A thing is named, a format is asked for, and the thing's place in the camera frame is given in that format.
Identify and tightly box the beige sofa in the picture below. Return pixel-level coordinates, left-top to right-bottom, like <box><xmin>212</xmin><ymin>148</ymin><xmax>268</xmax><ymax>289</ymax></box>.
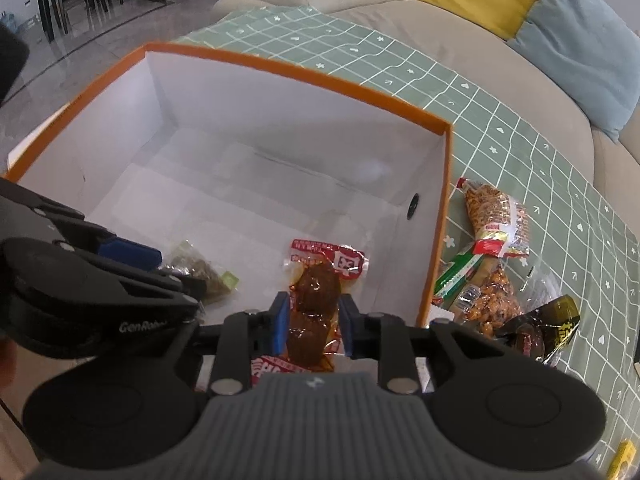
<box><xmin>210</xmin><ymin>0</ymin><xmax>640</xmax><ymax>223</ymax></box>

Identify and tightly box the black and gold snack packet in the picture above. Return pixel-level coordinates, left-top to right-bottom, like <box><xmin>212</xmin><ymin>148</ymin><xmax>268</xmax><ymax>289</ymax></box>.
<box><xmin>495</xmin><ymin>295</ymin><xmax>582</xmax><ymax>367</ymax></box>

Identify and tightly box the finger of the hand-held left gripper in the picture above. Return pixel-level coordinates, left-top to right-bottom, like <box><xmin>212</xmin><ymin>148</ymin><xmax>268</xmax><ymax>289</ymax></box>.
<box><xmin>55</xmin><ymin>240</ymin><xmax>209</xmax><ymax>307</ymax></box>
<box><xmin>0</xmin><ymin>176</ymin><xmax>162</xmax><ymax>273</ymax></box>

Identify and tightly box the orange coated peanut packet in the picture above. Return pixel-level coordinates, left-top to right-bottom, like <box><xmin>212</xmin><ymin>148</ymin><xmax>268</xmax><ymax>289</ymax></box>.
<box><xmin>432</xmin><ymin>245</ymin><xmax>524</xmax><ymax>339</ymax></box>

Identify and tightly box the green brown snack packet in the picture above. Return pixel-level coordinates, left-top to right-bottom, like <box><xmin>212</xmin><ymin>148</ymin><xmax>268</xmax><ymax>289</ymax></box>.
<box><xmin>164</xmin><ymin>240</ymin><xmax>241</xmax><ymax>305</ymax></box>

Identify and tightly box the red braised meat packet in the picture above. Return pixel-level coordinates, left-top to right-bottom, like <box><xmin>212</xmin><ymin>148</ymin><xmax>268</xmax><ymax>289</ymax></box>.
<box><xmin>250</xmin><ymin>238</ymin><xmax>372</xmax><ymax>376</ymax></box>

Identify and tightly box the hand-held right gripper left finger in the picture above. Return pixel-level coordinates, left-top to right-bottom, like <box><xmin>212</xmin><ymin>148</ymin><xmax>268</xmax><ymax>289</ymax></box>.
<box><xmin>196</xmin><ymin>292</ymin><xmax>291</xmax><ymax>395</ymax></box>

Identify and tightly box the yellow small packet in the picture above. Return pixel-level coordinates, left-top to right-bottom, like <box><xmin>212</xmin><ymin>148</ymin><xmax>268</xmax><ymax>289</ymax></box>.
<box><xmin>604</xmin><ymin>439</ymin><xmax>639</xmax><ymax>480</ymax></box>

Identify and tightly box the light blue cushion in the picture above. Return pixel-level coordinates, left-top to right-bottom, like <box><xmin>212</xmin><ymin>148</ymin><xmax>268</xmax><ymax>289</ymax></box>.
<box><xmin>507</xmin><ymin>0</ymin><xmax>640</xmax><ymax>144</ymax></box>

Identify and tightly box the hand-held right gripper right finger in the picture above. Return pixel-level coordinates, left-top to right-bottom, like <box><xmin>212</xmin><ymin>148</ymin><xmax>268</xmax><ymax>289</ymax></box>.
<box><xmin>340</xmin><ymin>295</ymin><xmax>482</xmax><ymax>395</ymax></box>

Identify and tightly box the orange and white cardboard box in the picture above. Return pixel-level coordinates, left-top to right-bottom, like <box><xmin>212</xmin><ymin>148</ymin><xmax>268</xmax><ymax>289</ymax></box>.
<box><xmin>2</xmin><ymin>42</ymin><xmax>455</xmax><ymax>361</ymax></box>

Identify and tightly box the red label peanut packet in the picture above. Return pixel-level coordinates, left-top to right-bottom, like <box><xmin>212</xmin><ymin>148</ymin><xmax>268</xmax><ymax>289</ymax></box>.
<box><xmin>456</xmin><ymin>177</ymin><xmax>534</xmax><ymax>259</ymax></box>

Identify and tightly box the green checked tablecloth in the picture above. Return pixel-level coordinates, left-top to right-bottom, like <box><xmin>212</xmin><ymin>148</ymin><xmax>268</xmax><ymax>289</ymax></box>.
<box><xmin>170</xmin><ymin>5</ymin><xmax>640</xmax><ymax>480</ymax></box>

